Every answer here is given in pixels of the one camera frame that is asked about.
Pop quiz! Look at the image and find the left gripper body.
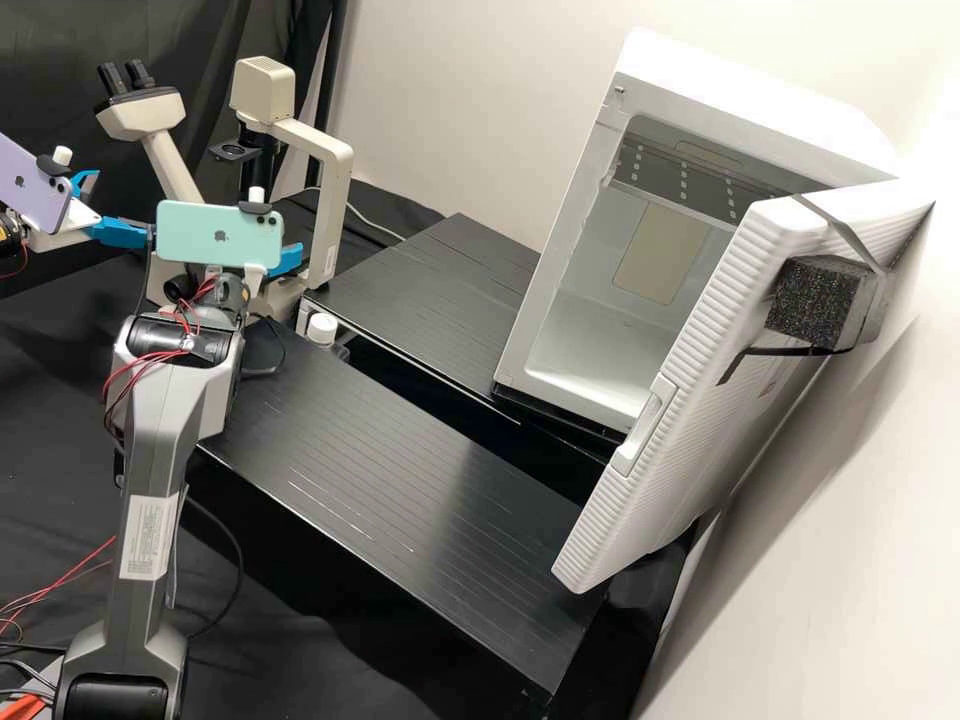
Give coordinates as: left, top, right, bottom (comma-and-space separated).
29, 200, 103, 253

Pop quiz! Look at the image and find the cream microscope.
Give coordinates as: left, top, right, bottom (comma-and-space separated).
95, 56, 355, 335

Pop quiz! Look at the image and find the incubator door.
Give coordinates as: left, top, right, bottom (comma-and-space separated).
551, 176, 940, 598

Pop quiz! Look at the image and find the left wrist camera phone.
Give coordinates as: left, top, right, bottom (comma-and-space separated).
0, 133, 76, 235

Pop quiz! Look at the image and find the wrist camera phone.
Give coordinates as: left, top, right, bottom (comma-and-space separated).
153, 185, 288, 301
0, 133, 76, 235

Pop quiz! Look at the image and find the right wrist camera phone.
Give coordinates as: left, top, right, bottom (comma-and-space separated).
153, 185, 288, 301

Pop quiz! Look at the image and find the white cable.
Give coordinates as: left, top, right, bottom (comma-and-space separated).
348, 203, 408, 243

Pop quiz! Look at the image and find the black cable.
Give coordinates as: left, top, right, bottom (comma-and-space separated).
176, 494, 246, 640

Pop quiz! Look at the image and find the red wire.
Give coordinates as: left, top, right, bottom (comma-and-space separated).
0, 558, 115, 639
0, 536, 119, 613

